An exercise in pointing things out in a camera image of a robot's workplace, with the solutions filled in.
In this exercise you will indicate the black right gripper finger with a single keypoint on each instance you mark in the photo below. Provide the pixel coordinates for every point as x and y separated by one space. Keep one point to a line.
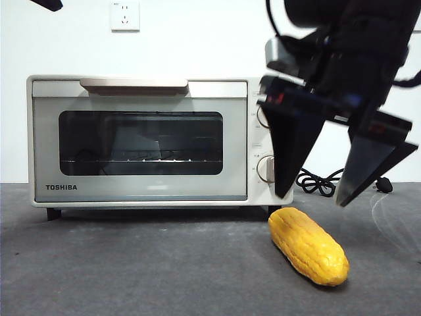
365 164
292 145

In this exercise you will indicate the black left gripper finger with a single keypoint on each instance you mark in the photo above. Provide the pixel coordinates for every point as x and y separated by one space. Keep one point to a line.
49 4

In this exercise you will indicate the yellow corn cob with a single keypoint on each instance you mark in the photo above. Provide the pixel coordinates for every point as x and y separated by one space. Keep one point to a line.
306 247

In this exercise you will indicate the oven door with glass window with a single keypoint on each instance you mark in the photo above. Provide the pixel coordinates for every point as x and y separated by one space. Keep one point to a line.
138 191

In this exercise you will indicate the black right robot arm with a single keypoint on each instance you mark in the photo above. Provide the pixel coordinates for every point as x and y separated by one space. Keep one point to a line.
329 10

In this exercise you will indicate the oven timer knob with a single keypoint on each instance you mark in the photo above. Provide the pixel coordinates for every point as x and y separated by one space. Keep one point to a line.
264 169

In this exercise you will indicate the oven temperature knob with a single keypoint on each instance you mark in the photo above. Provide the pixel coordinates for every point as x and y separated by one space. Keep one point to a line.
261 116

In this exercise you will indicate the white Toshiba toaster oven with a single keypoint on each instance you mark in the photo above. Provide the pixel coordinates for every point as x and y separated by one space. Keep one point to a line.
29 131

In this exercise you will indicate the white wall socket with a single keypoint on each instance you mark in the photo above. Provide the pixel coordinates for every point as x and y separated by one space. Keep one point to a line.
125 16

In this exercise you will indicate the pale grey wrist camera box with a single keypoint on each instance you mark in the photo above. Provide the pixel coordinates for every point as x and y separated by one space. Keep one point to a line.
276 49

